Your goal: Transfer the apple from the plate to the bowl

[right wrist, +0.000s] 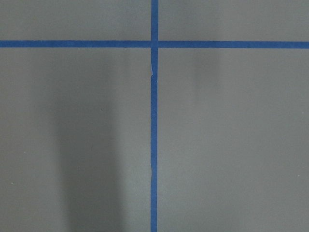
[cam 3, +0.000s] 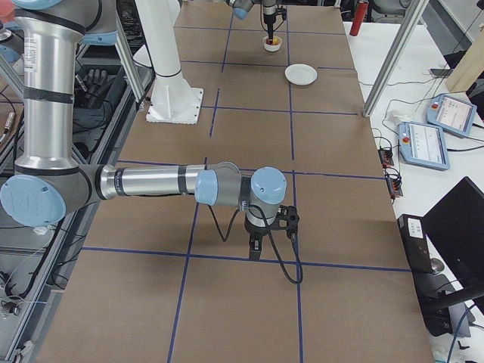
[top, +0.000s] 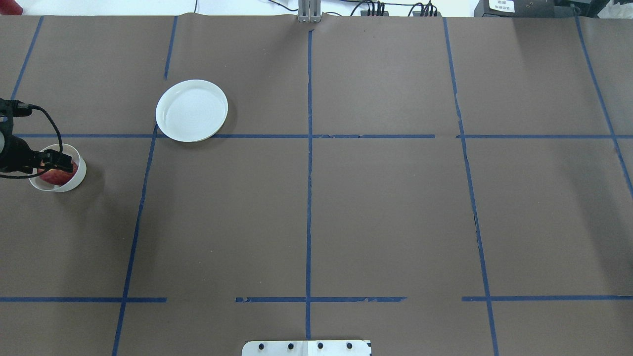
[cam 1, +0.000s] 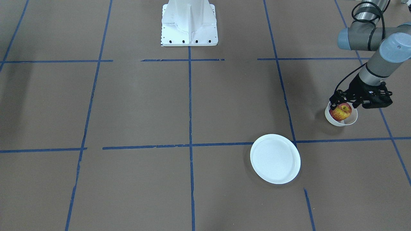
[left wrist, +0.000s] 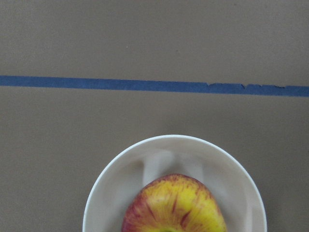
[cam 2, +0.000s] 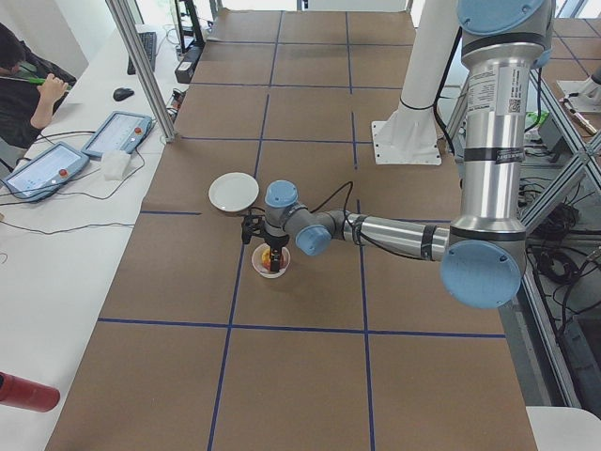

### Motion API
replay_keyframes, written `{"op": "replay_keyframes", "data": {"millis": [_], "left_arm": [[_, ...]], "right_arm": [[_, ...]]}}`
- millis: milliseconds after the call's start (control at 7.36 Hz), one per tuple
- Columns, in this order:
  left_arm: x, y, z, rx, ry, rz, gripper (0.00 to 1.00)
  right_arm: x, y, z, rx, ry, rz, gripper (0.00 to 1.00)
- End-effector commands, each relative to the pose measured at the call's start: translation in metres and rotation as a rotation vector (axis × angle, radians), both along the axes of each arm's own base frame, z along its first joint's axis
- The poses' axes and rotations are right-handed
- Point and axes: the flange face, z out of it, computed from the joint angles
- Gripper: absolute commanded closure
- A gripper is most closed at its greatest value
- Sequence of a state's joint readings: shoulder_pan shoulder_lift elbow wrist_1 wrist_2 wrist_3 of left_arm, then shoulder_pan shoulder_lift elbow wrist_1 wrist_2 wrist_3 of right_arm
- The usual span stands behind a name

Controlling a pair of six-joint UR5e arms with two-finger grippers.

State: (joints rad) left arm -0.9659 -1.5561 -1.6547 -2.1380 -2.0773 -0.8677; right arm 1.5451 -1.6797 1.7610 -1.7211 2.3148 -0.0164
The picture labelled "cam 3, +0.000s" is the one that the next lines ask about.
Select orange circuit board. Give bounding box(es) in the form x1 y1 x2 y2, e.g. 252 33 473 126
383 167 403 200
376 136 394 167

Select black laptop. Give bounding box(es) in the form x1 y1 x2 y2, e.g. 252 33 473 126
410 175 484 299

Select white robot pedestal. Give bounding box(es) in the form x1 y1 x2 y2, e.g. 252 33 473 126
135 0 203 124

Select red bottle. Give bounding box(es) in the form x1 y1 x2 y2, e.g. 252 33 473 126
349 0 369 36

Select near orange circuit board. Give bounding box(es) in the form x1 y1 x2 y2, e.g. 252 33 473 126
383 167 403 200

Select white bowl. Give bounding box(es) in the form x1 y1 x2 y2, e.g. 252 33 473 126
262 36 282 52

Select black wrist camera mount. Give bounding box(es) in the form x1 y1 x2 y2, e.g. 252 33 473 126
275 5 287 21
271 205 299 240

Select black small computer box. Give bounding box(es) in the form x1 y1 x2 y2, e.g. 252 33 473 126
397 214 444 275

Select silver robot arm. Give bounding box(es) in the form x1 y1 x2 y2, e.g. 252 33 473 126
225 0 278 44
1 1 287 260

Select white plate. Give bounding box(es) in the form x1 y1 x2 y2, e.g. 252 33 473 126
284 64 318 85

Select near blue teach pendant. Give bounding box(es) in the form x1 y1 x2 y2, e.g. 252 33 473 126
398 122 450 170

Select smartphone on table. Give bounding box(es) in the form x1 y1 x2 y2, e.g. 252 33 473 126
429 68 453 79

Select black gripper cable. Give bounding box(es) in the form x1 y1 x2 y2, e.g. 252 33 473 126
259 0 288 34
206 203 305 284

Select blue teach pendant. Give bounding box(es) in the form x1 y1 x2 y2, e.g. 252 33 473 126
426 94 477 138
398 122 450 170

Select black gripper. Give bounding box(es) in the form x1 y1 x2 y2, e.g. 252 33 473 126
244 211 271 261
263 14 275 39

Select aluminium frame post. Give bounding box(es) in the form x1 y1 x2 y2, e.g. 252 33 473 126
362 0 430 117

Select far orange circuit board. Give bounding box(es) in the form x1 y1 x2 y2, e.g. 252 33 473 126
376 136 394 167

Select far blue teach pendant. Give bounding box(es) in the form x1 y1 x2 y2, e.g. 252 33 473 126
426 94 477 138

